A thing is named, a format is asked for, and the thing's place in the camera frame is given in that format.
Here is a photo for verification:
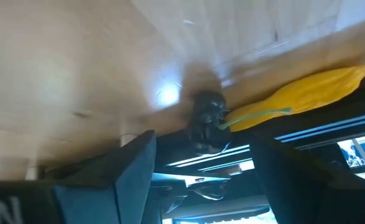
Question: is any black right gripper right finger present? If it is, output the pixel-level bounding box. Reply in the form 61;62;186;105
249;131;365;224

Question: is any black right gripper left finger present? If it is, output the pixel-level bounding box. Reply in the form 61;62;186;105
52;129;157;224

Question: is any dark toy blackberry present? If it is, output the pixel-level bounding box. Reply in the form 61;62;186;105
187;90;233;155

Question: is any black aluminium table frame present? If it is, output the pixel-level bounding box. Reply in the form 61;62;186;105
152;67;365;224

